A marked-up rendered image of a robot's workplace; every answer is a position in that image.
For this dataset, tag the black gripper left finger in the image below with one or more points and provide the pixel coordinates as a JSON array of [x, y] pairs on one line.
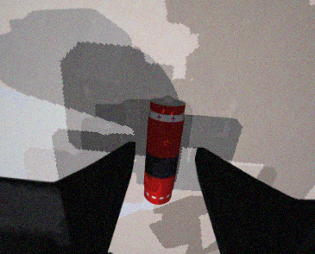
[[79, 212]]

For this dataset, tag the red battery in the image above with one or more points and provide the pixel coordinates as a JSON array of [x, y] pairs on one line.
[[165, 126]]

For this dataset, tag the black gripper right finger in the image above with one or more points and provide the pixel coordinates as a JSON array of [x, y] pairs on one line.
[[250, 217]]

